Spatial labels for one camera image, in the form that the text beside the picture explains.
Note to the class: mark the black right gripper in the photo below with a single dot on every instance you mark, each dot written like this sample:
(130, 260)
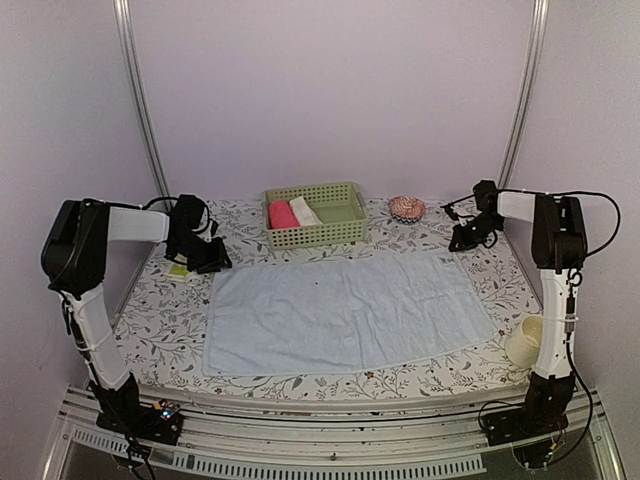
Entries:
(460, 237)

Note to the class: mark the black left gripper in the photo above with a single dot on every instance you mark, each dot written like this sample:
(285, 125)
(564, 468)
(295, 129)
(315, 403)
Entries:
(217, 262)

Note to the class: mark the light blue towel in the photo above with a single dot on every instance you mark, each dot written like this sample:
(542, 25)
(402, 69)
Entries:
(342, 316)

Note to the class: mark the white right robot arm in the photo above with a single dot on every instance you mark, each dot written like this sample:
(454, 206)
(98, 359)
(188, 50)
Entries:
(558, 250)

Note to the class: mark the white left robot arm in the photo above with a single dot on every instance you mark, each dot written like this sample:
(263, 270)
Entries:
(74, 259)

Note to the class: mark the green white small packet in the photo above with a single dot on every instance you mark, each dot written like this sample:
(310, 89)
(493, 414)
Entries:
(178, 273)

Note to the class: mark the blue patterned bowl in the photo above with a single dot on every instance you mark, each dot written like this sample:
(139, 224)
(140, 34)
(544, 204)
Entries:
(406, 220)

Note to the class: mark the pink rolled towel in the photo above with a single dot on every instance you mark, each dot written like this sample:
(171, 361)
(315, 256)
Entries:
(281, 216)

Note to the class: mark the cream rolled towel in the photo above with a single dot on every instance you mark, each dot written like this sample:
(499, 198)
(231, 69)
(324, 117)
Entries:
(303, 213)

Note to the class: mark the cream ribbed mug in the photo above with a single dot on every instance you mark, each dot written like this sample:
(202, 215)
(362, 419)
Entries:
(523, 345)

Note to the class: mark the green perforated plastic basket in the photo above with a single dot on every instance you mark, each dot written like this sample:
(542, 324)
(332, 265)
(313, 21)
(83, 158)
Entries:
(339, 206)

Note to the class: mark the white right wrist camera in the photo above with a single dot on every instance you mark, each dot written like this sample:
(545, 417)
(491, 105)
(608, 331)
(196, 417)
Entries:
(451, 213)

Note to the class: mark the aluminium front rail base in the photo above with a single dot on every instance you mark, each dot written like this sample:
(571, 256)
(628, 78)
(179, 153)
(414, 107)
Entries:
(246, 438)

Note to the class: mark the right aluminium frame post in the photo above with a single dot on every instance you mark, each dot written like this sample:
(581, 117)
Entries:
(532, 63)

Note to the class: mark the aluminium frame post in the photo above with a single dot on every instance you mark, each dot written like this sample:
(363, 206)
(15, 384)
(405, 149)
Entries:
(532, 63)
(124, 25)

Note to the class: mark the left aluminium frame post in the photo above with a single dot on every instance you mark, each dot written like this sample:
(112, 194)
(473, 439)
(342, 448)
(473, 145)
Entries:
(124, 25)

